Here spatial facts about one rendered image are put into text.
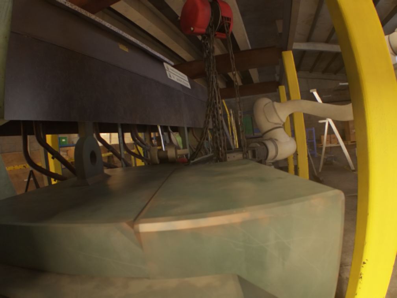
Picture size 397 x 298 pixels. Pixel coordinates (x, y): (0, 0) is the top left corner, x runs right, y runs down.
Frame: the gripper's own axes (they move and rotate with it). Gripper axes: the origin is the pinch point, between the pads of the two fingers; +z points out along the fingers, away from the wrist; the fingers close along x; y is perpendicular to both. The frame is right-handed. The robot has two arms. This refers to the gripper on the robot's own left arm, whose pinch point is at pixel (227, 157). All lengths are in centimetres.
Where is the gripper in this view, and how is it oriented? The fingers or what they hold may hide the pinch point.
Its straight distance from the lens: 82.0
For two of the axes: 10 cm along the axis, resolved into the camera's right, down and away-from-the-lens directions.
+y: -1.2, -9.9, -0.3
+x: 4.9, -0.3, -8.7
